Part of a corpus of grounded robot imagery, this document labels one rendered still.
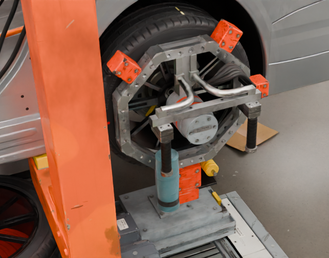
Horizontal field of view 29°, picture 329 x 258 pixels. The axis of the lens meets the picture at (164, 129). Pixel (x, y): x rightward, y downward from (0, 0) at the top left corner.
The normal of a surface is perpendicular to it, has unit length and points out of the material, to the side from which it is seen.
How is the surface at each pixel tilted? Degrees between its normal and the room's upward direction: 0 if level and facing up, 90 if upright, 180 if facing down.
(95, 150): 90
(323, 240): 0
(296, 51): 90
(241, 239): 0
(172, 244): 90
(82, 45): 90
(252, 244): 0
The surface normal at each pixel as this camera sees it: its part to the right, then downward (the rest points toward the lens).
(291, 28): 0.38, 0.52
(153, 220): -0.03, -0.82
